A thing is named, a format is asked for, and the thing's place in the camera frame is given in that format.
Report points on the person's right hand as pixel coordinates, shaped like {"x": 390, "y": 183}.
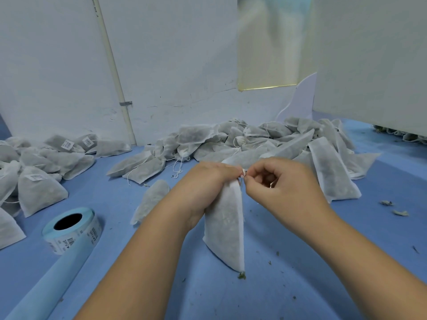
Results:
{"x": 293, "y": 193}

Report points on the person's left hand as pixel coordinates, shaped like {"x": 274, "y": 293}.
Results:
{"x": 196, "y": 189}

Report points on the person's left fingers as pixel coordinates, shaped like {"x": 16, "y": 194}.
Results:
{"x": 226, "y": 171}

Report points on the person's right thumb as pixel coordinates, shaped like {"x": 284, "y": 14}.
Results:
{"x": 257, "y": 193}

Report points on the person's left forearm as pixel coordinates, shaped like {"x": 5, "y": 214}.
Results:
{"x": 143, "y": 269}

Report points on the person's right forearm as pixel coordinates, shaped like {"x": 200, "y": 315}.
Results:
{"x": 360, "y": 263}

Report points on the pile of plain white sachets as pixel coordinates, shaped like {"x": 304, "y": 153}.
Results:
{"x": 267, "y": 143}

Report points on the flat lone white sachet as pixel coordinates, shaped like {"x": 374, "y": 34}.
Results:
{"x": 151, "y": 199}

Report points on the curved white card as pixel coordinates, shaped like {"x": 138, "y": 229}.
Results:
{"x": 300, "y": 99}

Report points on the metal pipe clamp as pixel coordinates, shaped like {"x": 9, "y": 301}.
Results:
{"x": 126, "y": 103}

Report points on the dried herb scrap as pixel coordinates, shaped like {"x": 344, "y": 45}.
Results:
{"x": 387, "y": 203}
{"x": 400, "y": 213}

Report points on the yellowish translucent plastic sheet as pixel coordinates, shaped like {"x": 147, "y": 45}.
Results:
{"x": 270, "y": 43}

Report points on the row of sachets under board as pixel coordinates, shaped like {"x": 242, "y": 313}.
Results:
{"x": 400, "y": 134}

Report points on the roll of printed labels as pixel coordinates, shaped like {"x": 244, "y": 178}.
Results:
{"x": 71, "y": 233}

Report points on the large white board panel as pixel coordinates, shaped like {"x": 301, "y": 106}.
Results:
{"x": 370, "y": 59}

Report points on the pile of labelled white sachets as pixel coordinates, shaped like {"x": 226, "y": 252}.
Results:
{"x": 36, "y": 183}

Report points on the light blue backing paper strip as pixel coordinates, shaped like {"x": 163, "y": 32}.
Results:
{"x": 56, "y": 283}

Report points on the white wall pipe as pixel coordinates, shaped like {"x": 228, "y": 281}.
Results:
{"x": 115, "y": 73}

